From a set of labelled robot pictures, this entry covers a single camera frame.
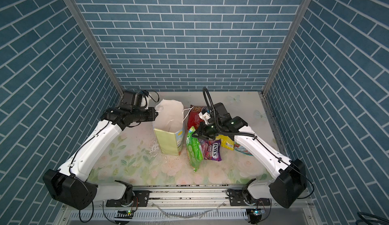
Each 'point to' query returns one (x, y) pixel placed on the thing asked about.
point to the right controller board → (256, 215)
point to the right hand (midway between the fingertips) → (194, 135)
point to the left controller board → (127, 214)
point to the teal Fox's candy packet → (239, 147)
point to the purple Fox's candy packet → (211, 149)
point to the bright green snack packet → (194, 149)
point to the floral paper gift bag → (169, 125)
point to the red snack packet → (194, 118)
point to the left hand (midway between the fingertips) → (160, 113)
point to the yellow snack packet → (226, 142)
